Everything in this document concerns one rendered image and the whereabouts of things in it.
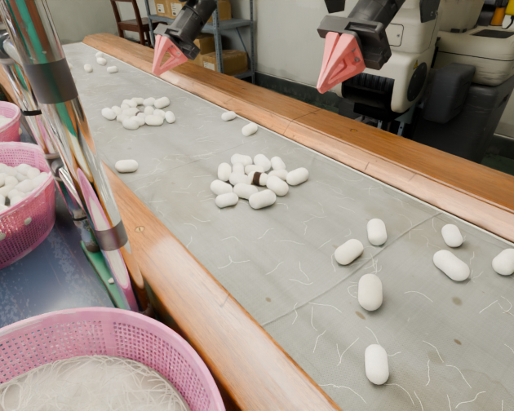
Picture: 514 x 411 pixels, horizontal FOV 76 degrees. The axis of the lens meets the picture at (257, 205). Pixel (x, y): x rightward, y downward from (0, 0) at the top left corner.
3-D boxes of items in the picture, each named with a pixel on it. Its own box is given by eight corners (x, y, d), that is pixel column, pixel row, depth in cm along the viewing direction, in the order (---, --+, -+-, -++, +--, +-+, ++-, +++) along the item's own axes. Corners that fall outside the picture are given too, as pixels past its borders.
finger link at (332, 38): (337, 84, 44) (378, 24, 44) (298, 72, 48) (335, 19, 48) (352, 112, 49) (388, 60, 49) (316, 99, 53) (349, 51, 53)
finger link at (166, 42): (147, 66, 70) (172, 28, 69) (133, 59, 74) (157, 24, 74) (170, 86, 75) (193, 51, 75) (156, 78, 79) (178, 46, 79)
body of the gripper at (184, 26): (175, 36, 68) (196, 6, 68) (153, 29, 74) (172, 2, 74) (197, 58, 73) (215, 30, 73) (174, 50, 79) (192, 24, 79)
